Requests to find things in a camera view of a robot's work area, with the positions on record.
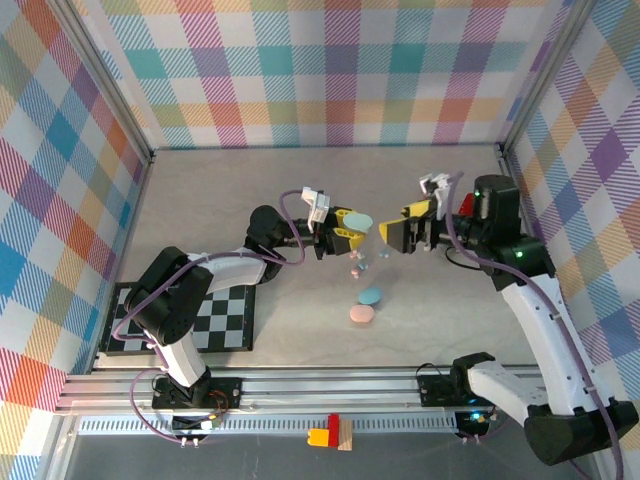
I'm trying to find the thin black gripper wire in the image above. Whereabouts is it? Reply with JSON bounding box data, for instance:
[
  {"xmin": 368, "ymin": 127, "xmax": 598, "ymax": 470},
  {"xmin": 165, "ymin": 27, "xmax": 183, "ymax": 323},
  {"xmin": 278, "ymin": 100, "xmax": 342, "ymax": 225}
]
[{"xmin": 444, "ymin": 248, "xmax": 484, "ymax": 270}]

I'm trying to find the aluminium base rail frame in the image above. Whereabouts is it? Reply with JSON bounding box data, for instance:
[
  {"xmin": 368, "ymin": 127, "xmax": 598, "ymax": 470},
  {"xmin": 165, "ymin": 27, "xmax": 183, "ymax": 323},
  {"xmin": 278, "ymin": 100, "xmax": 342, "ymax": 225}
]
[{"xmin": 54, "ymin": 366, "xmax": 609, "ymax": 416}]

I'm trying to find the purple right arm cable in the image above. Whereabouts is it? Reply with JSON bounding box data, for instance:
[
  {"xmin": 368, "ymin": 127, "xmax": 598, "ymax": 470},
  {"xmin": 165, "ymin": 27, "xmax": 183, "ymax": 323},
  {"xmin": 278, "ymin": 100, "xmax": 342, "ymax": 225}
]
[{"xmin": 447, "ymin": 171, "xmax": 626, "ymax": 480}]

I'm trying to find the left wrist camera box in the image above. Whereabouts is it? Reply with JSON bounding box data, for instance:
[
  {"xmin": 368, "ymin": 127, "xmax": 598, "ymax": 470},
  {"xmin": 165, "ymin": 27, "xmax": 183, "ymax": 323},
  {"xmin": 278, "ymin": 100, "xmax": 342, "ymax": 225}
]
[{"xmin": 300, "ymin": 186, "xmax": 332, "ymax": 235}]

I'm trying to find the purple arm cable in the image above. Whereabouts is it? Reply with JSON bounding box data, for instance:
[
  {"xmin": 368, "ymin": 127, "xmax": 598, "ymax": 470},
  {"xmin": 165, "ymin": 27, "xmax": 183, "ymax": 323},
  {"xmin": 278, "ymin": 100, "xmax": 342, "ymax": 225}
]
[
  {"xmin": 113, "ymin": 188, "xmax": 307, "ymax": 445},
  {"xmin": 447, "ymin": 171, "xmax": 626, "ymax": 480}
]

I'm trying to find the white slotted cable duct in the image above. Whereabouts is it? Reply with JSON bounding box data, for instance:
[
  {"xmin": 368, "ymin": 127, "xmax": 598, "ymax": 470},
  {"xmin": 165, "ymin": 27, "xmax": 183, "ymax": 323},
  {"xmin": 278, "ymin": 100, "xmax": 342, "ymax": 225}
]
[{"xmin": 77, "ymin": 413, "xmax": 459, "ymax": 435}]

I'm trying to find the black white checkerboard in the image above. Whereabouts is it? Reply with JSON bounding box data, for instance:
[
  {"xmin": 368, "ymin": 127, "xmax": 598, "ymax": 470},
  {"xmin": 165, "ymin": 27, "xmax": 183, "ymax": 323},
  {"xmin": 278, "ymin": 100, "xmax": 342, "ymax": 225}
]
[{"xmin": 99, "ymin": 281, "xmax": 257, "ymax": 355}]

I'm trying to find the black controller box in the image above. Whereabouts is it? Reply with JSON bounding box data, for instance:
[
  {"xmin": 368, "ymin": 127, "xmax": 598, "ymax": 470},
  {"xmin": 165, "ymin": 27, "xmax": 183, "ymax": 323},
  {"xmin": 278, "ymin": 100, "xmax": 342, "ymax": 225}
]
[
  {"xmin": 454, "ymin": 410, "xmax": 489, "ymax": 437},
  {"xmin": 171, "ymin": 413, "xmax": 222, "ymax": 435}
]

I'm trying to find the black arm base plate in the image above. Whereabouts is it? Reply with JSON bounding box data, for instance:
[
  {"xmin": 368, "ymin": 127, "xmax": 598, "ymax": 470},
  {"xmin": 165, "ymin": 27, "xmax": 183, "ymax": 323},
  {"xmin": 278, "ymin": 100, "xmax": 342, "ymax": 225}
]
[
  {"xmin": 151, "ymin": 377, "xmax": 244, "ymax": 410},
  {"xmin": 417, "ymin": 373, "xmax": 511, "ymax": 407}
]

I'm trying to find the aluminium side rail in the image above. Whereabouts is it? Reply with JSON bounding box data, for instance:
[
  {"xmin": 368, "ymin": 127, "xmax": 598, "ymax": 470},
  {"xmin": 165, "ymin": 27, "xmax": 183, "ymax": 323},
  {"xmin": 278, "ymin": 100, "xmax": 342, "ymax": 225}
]
[
  {"xmin": 497, "ymin": 144, "xmax": 576, "ymax": 371},
  {"xmin": 88, "ymin": 149, "xmax": 156, "ymax": 375}
]

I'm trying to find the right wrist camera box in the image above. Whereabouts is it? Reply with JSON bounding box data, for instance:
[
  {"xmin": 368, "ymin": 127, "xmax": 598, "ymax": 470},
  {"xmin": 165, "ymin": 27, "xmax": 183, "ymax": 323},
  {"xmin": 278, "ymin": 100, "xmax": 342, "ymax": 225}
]
[{"xmin": 418, "ymin": 171, "xmax": 453, "ymax": 221}]

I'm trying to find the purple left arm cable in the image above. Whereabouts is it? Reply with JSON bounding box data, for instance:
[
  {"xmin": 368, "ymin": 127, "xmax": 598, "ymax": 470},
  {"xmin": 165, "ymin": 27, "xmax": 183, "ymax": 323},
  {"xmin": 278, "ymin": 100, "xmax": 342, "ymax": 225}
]
[{"xmin": 113, "ymin": 188, "xmax": 307, "ymax": 445}]

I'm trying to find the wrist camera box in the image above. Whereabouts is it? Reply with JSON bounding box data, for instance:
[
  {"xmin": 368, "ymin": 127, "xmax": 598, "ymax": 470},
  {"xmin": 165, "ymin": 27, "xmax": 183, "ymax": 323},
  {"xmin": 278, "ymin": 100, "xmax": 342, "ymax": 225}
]
[
  {"xmin": 418, "ymin": 171, "xmax": 453, "ymax": 221},
  {"xmin": 300, "ymin": 186, "xmax": 332, "ymax": 235}
]

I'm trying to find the aluminium frame post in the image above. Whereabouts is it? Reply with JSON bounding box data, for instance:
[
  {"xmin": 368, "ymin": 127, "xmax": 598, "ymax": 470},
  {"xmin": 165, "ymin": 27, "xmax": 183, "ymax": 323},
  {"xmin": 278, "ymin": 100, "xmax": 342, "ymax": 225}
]
[
  {"xmin": 49, "ymin": 0, "xmax": 155, "ymax": 164},
  {"xmin": 497, "ymin": 0, "xmax": 594, "ymax": 157}
]

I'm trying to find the mint green earbud case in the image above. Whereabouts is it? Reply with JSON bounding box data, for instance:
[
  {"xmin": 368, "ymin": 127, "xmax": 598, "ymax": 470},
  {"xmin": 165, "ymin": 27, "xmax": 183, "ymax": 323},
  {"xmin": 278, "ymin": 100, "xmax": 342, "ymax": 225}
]
[{"xmin": 341, "ymin": 211, "xmax": 374, "ymax": 237}]

